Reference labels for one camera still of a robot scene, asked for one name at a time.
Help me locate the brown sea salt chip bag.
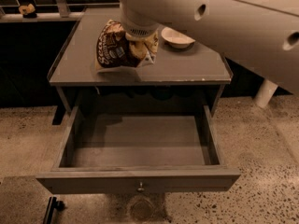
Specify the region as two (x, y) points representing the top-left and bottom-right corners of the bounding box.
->
(94, 20), (159, 72)

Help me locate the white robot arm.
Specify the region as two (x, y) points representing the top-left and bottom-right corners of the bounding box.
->
(119, 0), (299, 95)

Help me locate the grey open top drawer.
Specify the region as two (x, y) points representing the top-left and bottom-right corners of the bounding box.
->
(36, 105), (240, 194)

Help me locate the grey cabinet with counter top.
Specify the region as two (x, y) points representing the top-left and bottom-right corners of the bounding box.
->
(48, 7), (233, 110)

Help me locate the small metal drawer knob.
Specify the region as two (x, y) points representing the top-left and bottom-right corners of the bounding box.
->
(136, 182), (145, 193)

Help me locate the white paper bowl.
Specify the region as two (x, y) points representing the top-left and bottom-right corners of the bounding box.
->
(161, 27), (194, 49)

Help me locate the black caster leg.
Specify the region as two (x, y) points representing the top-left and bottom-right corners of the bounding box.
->
(42, 196), (65, 224)

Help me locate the grey metal window railing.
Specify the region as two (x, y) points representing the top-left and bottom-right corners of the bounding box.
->
(0, 0), (119, 23)

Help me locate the small yellow object on ledge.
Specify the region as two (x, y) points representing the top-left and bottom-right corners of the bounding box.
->
(19, 4), (37, 18)

